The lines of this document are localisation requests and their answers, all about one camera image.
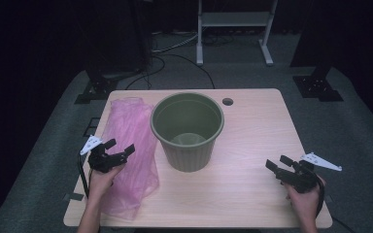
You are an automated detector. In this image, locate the black stand base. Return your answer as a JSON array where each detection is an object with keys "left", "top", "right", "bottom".
[
  {"left": 74, "top": 69, "right": 119, "bottom": 105},
  {"left": 292, "top": 66, "right": 344, "bottom": 103}
]

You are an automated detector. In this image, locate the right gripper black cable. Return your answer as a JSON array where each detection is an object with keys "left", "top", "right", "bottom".
[{"left": 314, "top": 176, "right": 354, "bottom": 233}]

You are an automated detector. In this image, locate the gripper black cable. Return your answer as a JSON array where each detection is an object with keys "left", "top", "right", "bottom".
[
  {"left": 77, "top": 154, "right": 90, "bottom": 199},
  {"left": 314, "top": 176, "right": 354, "bottom": 233}
]

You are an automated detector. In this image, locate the person's left hand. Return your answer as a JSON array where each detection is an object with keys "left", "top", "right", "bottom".
[{"left": 87, "top": 164, "right": 125, "bottom": 199}]

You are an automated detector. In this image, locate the grey floor cable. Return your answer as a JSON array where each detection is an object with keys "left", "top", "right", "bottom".
[{"left": 152, "top": 32, "right": 198, "bottom": 54}]

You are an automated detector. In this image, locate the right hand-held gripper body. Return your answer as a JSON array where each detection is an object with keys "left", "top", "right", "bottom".
[{"left": 276, "top": 152, "right": 343, "bottom": 194}]

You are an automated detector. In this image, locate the pink plastic bag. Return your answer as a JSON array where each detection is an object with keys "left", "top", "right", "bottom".
[{"left": 100, "top": 96, "right": 160, "bottom": 221}]

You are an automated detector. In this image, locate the person's right hand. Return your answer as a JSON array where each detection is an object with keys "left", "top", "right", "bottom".
[{"left": 285, "top": 181, "right": 326, "bottom": 221}]

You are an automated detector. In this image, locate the white metal stand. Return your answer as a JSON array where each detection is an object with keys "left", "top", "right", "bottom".
[{"left": 196, "top": 0, "right": 279, "bottom": 67}]

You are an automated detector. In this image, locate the green plastic bin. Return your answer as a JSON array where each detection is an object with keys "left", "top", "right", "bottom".
[{"left": 150, "top": 92, "right": 225, "bottom": 173}]

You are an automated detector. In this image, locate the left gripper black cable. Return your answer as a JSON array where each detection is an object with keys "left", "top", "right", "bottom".
[{"left": 77, "top": 154, "right": 90, "bottom": 199}]

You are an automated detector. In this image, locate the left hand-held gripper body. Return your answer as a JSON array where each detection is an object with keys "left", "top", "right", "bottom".
[{"left": 80, "top": 135, "right": 128, "bottom": 174}]

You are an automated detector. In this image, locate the black floor tape frame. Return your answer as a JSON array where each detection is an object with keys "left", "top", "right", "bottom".
[{"left": 83, "top": 116, "right": 101, "bottom": 138}]

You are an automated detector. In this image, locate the black floor cable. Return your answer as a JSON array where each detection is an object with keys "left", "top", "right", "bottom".
[{"left": 124, "top": 52, "right": 217, "bottom": 90}]

